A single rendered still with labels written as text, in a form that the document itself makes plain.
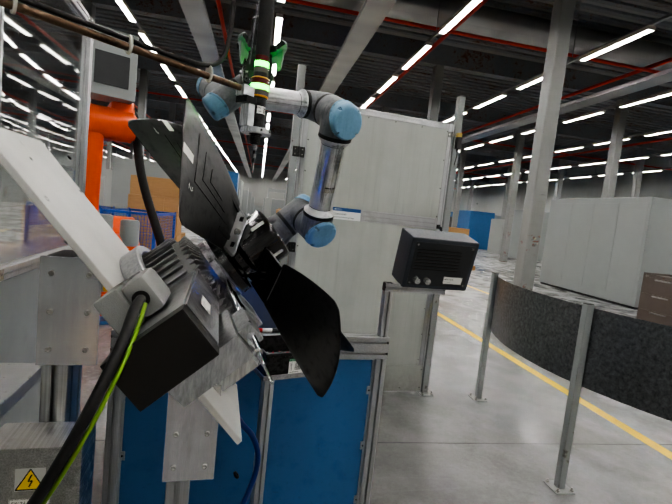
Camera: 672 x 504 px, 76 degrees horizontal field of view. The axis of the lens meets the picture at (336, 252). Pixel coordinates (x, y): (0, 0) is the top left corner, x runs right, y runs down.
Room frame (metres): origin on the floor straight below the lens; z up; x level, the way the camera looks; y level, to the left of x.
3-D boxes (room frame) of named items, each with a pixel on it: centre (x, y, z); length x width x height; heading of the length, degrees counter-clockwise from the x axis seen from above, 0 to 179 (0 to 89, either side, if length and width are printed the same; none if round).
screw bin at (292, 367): (1.26, 0.11, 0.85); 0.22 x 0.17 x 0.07; 121
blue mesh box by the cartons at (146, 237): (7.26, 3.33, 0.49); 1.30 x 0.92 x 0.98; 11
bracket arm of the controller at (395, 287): (1.54, -0.30, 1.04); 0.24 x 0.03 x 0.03; 106
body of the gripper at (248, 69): (1.14, 0.25, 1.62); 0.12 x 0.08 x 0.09; 16
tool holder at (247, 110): (1.02, 0.22, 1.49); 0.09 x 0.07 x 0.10; 141
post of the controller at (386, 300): (1.52, -0.20, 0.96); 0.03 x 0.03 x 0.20; 16
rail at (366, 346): (1.40, 0.22, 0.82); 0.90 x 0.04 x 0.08; 106
